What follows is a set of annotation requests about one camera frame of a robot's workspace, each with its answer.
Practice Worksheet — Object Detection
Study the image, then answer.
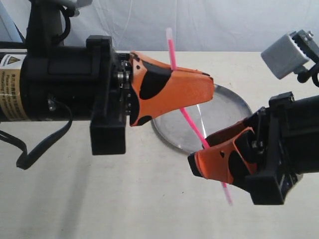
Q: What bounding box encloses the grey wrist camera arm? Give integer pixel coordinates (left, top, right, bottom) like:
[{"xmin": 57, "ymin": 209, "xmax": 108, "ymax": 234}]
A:
[
  {"xmin": 54, "ymin": 0, "xmax": 93, "ymax": 16},
  {"xmin": 261, "ymin": 30, "xmax": 319, "ymax": 87}
]

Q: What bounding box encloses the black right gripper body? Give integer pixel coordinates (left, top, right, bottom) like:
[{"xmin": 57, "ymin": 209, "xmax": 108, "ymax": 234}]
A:
[{"xmin": 246, "ymin": 92, "xmax": 319, "ymax": 205}]

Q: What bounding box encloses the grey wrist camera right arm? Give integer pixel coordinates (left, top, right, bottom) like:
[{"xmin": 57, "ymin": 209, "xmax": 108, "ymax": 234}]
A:
[{"xmin": 261, "ymin": 30, "xmax": 319, "ymax": 87}]

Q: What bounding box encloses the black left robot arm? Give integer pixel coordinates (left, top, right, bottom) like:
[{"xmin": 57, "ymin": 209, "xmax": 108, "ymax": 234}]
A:
[{"xmin": 0, "ymin": 35, "xmax": 215, "ymax": 155}]

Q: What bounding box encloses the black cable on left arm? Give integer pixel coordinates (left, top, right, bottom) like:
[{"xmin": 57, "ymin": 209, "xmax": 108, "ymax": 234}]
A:
[{"xmin": 0, "ymin": 98, "xmax": 73, "ymax": 171}]

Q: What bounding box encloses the white backdrop cloth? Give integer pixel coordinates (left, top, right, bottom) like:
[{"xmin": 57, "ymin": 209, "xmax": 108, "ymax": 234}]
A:
[{"xmin": 65, "ymin": 0, "xmax": 319, "ymax": 52}]

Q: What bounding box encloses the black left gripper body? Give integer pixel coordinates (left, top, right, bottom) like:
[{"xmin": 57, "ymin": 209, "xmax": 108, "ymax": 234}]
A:
[{"xmin": 20, "ymin": 35, "xmax": 129, "ymax": 155}]

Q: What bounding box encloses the pink plastic straw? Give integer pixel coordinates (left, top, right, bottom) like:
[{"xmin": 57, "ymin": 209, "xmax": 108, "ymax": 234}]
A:
[{"xmin": 165, "ymin": 27, "xmax": 233, "ymax": 206}]

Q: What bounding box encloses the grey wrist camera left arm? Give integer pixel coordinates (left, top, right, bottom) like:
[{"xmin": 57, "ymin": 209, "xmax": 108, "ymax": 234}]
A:
[{"xmin": 54, "ymin": 0, "xmax": 93, "ymax": 16}]

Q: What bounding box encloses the round stainless steel plate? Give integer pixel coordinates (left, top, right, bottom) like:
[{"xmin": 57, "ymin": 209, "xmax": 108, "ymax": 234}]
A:
[{"xmin": 152, "ymin": 85, "xmax": 252, "ymax": 154}]

